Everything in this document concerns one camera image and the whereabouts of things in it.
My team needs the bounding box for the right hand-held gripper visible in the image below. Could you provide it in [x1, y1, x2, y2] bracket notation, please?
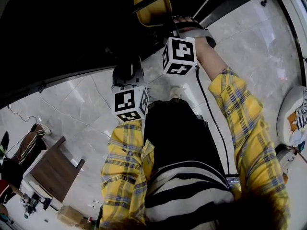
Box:
[162, 19, 217, 76]

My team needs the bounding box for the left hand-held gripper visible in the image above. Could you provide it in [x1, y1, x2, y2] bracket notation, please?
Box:
[111, 56, 151, 123]

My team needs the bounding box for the yellow plastic tray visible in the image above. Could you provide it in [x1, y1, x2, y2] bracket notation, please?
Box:
[132, 0, 173, 28]

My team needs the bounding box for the person's right forearm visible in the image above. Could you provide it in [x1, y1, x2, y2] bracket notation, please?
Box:
[195, 38, 292, 230]

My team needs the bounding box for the person's left forearm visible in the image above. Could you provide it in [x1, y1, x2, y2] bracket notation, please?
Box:
[99, 121, 155, 230]

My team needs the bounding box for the person's right hand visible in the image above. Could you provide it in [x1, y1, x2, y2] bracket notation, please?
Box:
[172, 15, 205, 33]

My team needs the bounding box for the person's pale shoe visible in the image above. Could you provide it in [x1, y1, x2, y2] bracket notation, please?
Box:
[38, 123, 52, 136]
[168, 86, 184, 101]

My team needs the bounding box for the person's black skirt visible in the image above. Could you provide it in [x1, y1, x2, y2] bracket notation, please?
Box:
[143, 99, 231, 180]

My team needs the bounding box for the dark wooden table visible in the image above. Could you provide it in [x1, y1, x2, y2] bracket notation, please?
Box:
[29, 136, 86, 204]

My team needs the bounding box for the person's striped shirt torso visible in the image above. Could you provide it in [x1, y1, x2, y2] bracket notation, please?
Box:
[143, 165, 237, 230]

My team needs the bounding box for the grey round pouf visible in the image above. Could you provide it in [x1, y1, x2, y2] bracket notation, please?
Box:
[276, 85, 307, 146]

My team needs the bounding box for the brown cardboard box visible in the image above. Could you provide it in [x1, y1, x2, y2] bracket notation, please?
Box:
[57, 205, 84, 225]

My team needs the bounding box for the black screen device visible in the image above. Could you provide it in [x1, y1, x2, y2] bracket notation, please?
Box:
[224, 173, 241, 190]

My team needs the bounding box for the black and white striped cloth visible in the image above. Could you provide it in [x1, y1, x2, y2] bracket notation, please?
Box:
[295, 89, 307, 132]

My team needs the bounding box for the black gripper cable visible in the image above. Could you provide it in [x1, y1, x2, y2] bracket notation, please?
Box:
[195, 64, 232, 177]

